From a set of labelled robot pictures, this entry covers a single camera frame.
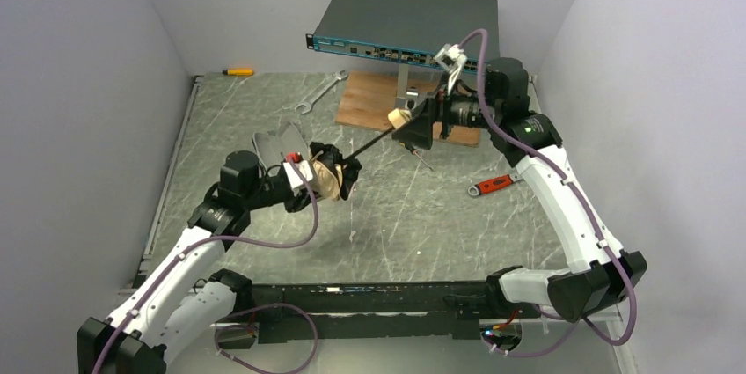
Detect teal network switch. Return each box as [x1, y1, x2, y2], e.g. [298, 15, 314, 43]
[305, 0, 500, 69]

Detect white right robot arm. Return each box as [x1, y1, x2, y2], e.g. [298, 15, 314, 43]
[388, 58, 647, 323]

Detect yellow utility knife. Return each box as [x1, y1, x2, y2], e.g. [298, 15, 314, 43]
[222, 68, 254, 77]

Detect red handled adjustable wrench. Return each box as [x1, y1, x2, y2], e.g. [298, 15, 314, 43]
[467, 173, 523, 197]

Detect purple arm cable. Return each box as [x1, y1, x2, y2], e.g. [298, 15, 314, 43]
[90, 158, 320, 374]
[457, 28, 638, 359]

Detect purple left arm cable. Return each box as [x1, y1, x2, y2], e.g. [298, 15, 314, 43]
[90, 158, 320, 374]

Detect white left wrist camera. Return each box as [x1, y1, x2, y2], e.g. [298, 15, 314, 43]
[282, 152, 317, 192]

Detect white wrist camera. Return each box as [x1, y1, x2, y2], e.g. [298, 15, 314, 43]
[282, 152, 317, 192]
[433, 44, 467, 95]

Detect beige black folding umbrella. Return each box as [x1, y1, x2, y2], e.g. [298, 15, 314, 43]
[309, 109, 413, 201]

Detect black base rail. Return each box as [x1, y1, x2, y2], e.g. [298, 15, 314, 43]
[192, 281, 543, 344]

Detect metal stand bracket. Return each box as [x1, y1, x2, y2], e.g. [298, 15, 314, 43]
[394, 64, 429, 110]

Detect silver open end wrench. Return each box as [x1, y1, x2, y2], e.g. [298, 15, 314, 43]
[295, 70, 348, 114]

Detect yellow black screwdriver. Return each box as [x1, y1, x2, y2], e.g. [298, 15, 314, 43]
[401, 143, 434, 172]

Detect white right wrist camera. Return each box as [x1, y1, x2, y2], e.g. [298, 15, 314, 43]
[433, 44, 467, 95]

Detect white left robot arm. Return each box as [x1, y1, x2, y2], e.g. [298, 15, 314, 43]
[77, 150, 318, 373]

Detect aluminium frame profile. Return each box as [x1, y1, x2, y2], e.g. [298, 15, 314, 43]
[92, 286, 636, 374]

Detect brown plywood board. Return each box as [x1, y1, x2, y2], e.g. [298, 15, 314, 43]
[336, 71, 480, 147]

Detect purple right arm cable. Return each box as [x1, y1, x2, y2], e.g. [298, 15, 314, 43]
[457, 28, 638, 359]

